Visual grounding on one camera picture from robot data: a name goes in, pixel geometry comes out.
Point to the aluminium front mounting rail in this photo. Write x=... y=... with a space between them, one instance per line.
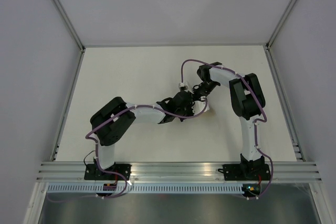
x=175 y=172

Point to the aluminium table edge rail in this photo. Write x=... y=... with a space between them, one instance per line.
x=62 y=121

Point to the aluminium rear frame bar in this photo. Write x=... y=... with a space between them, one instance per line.
x=180 y=44

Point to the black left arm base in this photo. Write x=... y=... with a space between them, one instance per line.
x=115 y=172

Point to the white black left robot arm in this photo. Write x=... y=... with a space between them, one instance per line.
x=115 y=118

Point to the white slotted cable duct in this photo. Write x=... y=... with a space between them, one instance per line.
x=147 y=188

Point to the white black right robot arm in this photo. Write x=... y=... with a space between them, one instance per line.
x=248 y=101

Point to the beige cloth napkin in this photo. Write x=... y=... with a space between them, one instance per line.
x=208 y=113

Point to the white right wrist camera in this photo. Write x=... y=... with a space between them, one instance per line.
x=183 y=86

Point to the aluminium right frame post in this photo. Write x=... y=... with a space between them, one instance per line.
x=285 y=15

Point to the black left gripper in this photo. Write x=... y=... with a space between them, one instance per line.
x=190 y=105

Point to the aluminium left frame post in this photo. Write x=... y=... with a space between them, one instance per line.
x=65 y=18

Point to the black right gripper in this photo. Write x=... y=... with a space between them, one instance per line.
x=195 y=96

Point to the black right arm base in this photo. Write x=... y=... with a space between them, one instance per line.
x=238 y=172

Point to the aluminium frame post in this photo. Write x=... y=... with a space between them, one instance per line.
x=285 y=15
x=65 y=18

